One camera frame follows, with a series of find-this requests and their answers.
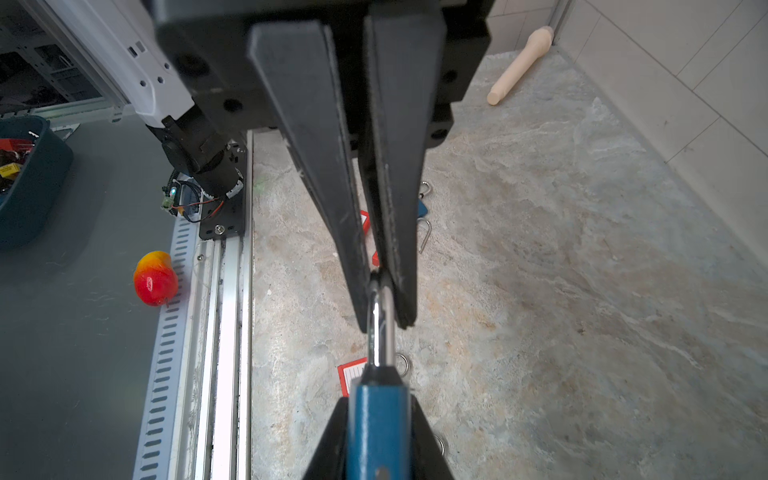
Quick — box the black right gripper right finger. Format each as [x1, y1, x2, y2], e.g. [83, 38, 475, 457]
[411, 395, 454, 480]

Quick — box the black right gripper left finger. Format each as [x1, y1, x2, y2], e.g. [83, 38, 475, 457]
[303, 397, 349, 480]

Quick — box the red padlock lower left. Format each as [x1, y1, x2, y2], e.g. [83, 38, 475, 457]
[360, 210, 370, 235]

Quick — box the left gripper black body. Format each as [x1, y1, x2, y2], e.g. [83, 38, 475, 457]
[143, 1, 493, 148]

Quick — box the red yellow mango toy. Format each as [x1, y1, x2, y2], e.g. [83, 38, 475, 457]
[133, 251, 179, 307]

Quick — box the red padlock with label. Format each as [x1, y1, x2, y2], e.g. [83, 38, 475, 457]
[337, 353, 414, 398]

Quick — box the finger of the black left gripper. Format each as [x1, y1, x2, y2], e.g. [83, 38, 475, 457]
[364, 11, 446, 329]
[248, 20, 370, 331]

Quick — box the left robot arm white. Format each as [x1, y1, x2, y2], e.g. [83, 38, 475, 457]
[25, 1, 492, 328]

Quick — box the dark teal storage bin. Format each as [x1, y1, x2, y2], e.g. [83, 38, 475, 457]
[1, 116, 73, 250]

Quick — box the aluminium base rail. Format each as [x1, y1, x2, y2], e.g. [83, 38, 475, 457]
[132, 151, 253, 479]

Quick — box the beige cylinder peg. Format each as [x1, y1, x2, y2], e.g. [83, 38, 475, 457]
[486, 26, 554, 106]

